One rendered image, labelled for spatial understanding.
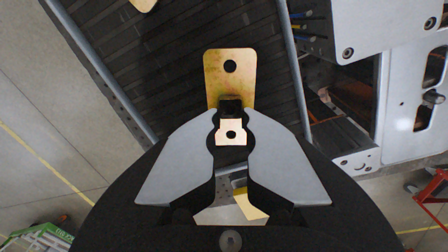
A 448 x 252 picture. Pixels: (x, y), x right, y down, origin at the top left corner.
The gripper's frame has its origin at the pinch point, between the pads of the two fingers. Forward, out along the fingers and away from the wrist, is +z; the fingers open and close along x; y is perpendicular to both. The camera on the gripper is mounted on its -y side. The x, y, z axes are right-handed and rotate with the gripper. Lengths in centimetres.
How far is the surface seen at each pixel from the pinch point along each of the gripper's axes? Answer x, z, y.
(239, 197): 0.8, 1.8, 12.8
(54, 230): -250, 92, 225
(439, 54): 55, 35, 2
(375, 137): 30.2, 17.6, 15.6
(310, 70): 27, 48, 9
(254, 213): 2.9, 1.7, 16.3
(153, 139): -7.2, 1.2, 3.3
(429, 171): 203, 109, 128
